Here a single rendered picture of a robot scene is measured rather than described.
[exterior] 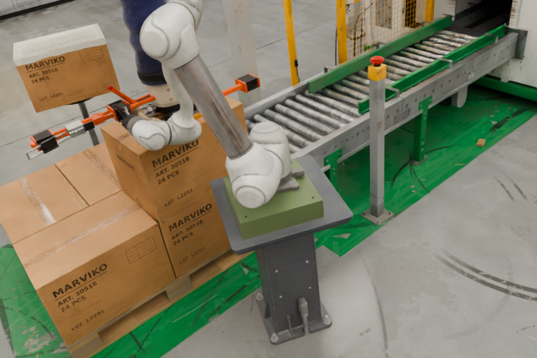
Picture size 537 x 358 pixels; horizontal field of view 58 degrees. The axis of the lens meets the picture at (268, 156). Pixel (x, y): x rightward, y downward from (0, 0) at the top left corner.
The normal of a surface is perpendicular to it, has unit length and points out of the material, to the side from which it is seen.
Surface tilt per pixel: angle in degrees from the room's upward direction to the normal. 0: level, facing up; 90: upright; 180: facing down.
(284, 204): 1
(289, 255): 90
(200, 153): 90
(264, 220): 90
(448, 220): 0
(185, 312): 0
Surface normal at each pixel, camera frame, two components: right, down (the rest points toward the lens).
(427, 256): -0.12, -0.83
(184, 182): 0.66, 0.34
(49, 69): 0.40, 0.46
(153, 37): -0.27, 0.47
